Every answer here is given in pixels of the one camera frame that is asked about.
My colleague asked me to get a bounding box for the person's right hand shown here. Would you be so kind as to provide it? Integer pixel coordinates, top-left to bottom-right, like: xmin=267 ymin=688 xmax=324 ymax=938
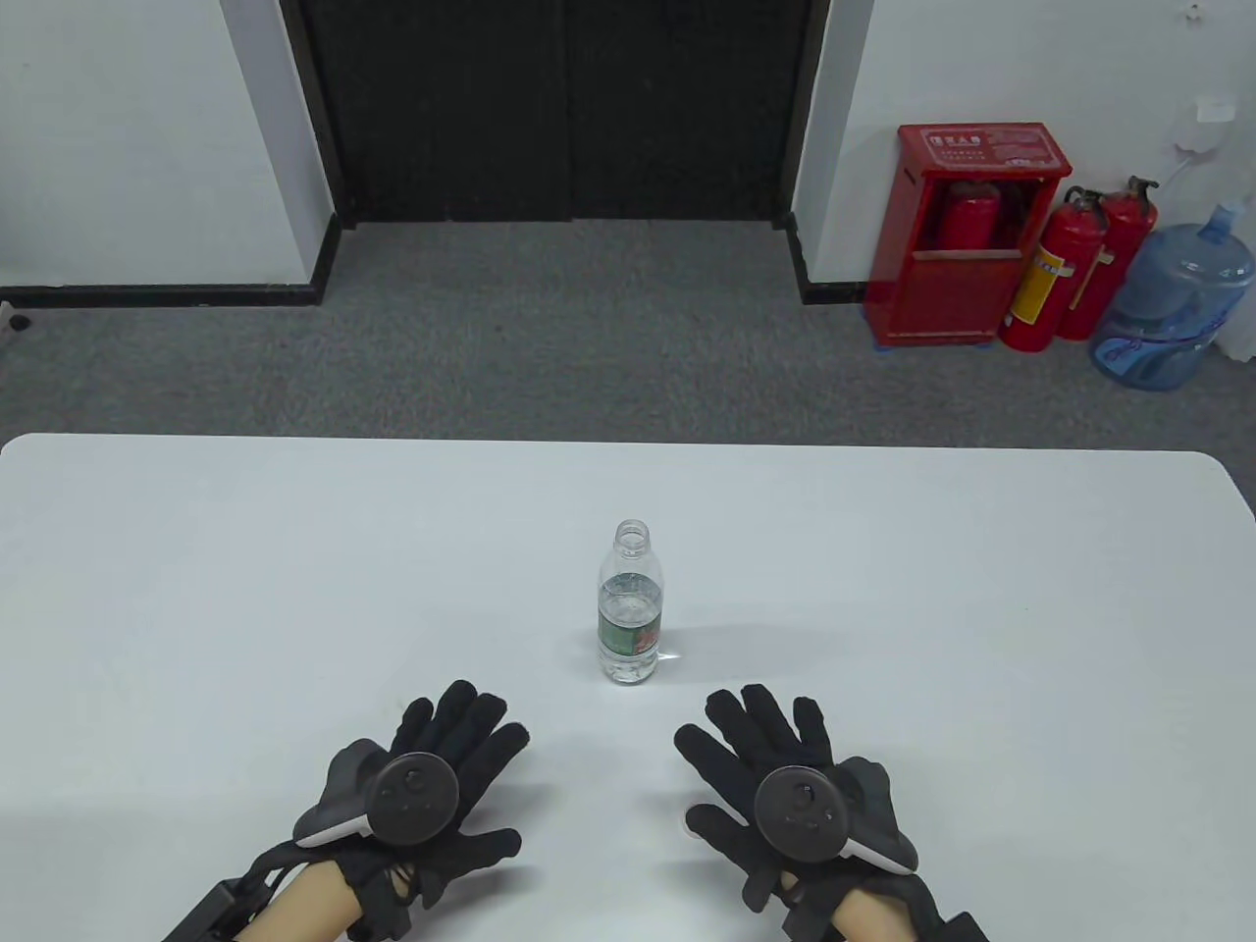
xmin=673 ymin=684 xmax=945 ymax=942

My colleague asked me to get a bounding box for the person's left hand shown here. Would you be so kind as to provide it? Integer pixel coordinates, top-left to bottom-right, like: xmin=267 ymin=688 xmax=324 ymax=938
xmin=337 ymin=680 xmax=531 ymax=939

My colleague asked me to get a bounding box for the clear mineral water bottle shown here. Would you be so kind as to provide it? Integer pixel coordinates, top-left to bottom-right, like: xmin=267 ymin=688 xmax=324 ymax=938
xmin=597 ymin=520 xmax=666 ymax=685

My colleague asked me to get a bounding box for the person's right forearm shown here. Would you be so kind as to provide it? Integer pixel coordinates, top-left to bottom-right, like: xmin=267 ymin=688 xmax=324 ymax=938
xmin=832 ymin=893 xmax=910 ymax=942

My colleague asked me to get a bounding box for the person's left forearm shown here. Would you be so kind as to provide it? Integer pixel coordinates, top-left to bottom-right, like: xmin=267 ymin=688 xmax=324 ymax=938
xmin=235 ymin=863 xmax=360 ymax=942

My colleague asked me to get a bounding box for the blue water jug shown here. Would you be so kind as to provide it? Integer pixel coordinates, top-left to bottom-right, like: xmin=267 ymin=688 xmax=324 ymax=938
xmin=1089 ymin=201 xmax=1255 ymax=392

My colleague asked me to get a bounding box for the black left hand controller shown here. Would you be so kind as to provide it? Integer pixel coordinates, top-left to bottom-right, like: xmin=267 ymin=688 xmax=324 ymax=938
xmin=293 ymin=740 xmax=460 ymax=851

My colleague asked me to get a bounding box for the black hand controller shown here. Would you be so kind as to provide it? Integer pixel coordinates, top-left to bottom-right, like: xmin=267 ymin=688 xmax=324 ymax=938
xmin=754 ymin=756 xmax=921 ymax=875
xmin=293 ymin=740 xmax=460 ymax=851

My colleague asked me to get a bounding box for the black right hand controller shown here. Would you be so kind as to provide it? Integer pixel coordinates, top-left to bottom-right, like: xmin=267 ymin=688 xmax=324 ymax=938
xmin=754 ymin=756 xmax=921 ymax=875

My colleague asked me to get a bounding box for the red fire extinguisher cabinet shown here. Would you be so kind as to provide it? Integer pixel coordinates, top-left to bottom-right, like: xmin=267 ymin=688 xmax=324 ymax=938
xmin=863 ymin=123 xmax=1073 ymax=348

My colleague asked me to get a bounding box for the red extinguisher with yellow label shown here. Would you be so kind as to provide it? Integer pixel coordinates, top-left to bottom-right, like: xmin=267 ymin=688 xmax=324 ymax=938
xmin=999 ymin=186 xmax=1108 ymax=352

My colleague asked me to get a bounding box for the red extinguisher inside cabinet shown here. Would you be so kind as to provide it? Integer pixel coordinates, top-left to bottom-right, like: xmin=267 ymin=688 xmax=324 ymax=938
xmin=937 ymin=182 xmax=1004 ymax=252

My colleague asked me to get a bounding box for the red fire extinguisher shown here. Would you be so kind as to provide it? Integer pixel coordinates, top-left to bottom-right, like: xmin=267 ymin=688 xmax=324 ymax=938
xmin=1058 ymin=177 xmax=1161 ymax=341

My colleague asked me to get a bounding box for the black double door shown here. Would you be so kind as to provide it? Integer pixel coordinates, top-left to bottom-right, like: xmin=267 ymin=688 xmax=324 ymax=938
xmin=280 ymin=0 xmax=831 ymax=225

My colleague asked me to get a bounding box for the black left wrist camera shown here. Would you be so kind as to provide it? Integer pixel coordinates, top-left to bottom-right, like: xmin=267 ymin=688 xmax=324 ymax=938
xmin=162 ymin=880 xmax=248 ymax=942

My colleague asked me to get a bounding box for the white wall cable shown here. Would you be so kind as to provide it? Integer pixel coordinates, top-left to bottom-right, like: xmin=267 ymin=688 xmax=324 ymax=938
xmin=1166 ymin=122 xmax=1228 ymax=189

